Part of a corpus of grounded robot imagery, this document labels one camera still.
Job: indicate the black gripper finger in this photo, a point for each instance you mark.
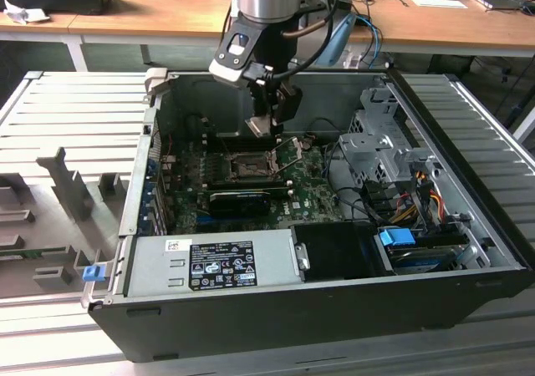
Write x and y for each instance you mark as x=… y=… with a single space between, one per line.
x=288 y=104
x=261 y=102

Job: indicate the silver square CPU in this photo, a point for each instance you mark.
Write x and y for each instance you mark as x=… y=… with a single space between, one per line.
x=259 y=125

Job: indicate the thin metal locking lever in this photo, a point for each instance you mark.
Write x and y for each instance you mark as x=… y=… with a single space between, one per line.
x=227 y=148
x=279 y=143

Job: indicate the black RAM slot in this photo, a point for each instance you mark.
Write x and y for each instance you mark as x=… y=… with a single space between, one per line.
x=251 y=186
x=234 y=142

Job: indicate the CPU socket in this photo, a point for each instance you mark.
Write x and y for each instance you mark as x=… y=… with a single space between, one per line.
x=251 y=169

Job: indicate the blue expansion slot cover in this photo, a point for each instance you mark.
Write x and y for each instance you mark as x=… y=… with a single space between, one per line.
x=147 y=192

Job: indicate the pale blue teach pendant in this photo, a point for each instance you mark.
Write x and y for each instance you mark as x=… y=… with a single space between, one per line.
x=340 y=37

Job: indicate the white connector block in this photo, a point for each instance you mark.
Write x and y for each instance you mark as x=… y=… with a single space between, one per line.
x=353 y=60

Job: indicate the green motherboard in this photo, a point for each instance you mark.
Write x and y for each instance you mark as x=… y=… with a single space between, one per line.
x=309 y=184

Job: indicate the silver metal drive cage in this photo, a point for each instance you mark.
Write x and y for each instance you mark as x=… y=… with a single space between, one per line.
x=376 y=146

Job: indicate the black graphics card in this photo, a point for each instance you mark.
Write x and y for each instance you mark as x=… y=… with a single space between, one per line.
x=238 y=204

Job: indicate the grey case release latch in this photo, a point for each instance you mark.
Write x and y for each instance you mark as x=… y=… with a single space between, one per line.
x=155 y=81

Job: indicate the black plastic fan shroud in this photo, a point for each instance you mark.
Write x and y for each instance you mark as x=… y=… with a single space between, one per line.
x=334 y=250

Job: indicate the white paper sheet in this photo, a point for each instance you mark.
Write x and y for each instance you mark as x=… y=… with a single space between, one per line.
x=441 y=3

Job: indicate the blue disk carrier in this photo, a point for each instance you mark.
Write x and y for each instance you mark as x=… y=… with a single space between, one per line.
x=395 y=239

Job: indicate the grey power supply unit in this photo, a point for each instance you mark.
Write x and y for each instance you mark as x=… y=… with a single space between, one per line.
x=159 y=267

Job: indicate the grey parts rack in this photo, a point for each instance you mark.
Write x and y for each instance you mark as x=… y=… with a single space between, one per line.
x=67 y=184

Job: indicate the black open PC case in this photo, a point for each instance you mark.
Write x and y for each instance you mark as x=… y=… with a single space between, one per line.
x=292 y=330

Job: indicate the dark tablet device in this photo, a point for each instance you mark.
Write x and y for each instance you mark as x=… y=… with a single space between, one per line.
x=499 y=1

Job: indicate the small blue plastic latch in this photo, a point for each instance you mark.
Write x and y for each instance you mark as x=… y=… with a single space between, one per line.
x=94 y=274

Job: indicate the crumpled white paper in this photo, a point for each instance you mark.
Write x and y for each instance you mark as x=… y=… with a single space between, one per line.
x=25 y=13

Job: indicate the green RAM stick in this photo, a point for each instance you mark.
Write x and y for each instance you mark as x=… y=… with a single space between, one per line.
x=33 y=252

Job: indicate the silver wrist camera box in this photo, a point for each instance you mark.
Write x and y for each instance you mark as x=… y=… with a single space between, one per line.
x=234 y=64

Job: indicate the wooden desk white frame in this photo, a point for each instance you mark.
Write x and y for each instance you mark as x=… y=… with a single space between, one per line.
x=42 y=27
x=418 y=25

